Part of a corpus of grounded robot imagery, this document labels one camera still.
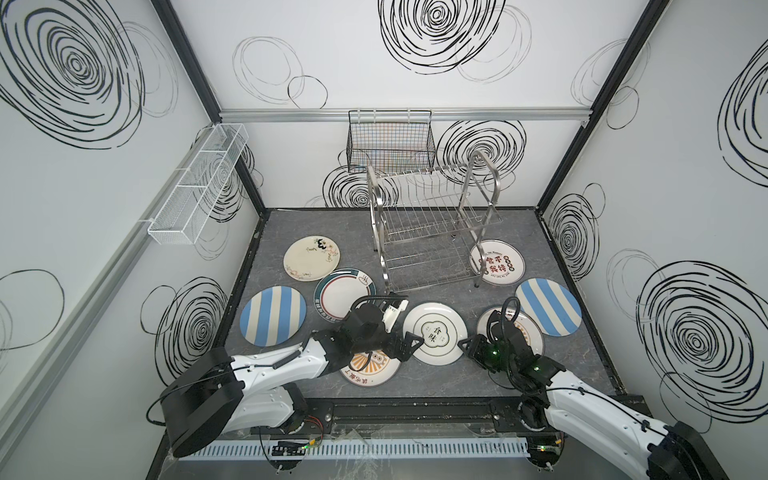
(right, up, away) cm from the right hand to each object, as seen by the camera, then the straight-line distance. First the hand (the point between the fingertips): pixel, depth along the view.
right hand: (454, 350), depth 83 cm
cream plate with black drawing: (-46, +24, +22) cm, 56 cm away
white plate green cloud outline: (-3, +5, +6) cm, 8 cm away
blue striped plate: (-54, +7, +8) cm, 55 cm away
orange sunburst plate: (-24, -4, -2) cm, 25 cm away
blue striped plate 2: (+33, +10, +11) cm, 36 cm away
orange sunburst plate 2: (+23, +5, +6) cm, 25 cm away
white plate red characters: (+20, +23, +22) cm, 37 cm away
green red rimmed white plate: (-35, +14, +15) cm, 41 cm away
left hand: (-12, +6, -6) cm, 14 cm away
